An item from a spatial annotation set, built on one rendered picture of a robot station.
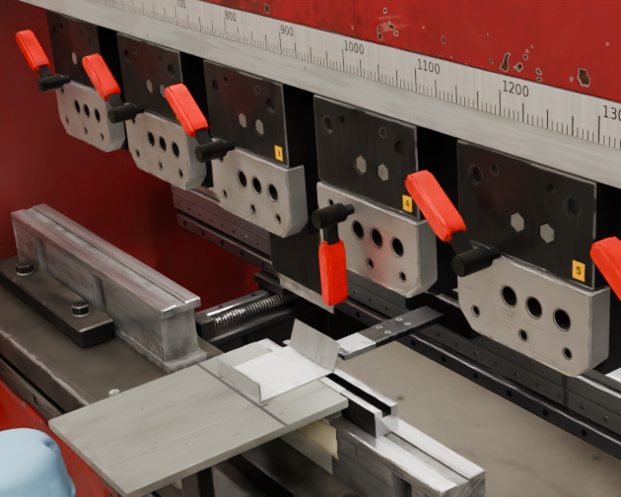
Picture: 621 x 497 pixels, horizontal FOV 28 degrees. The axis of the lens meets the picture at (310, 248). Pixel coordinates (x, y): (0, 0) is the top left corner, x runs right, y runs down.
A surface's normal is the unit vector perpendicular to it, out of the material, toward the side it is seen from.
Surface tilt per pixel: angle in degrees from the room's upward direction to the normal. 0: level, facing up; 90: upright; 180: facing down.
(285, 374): 0
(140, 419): 0
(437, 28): 90
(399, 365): 0
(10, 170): 90
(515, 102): 90
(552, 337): 90
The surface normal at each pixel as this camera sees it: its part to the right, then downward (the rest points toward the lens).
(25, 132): 0.58, 0.28
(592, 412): -0.81, 0.28
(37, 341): -0.07, -0.92
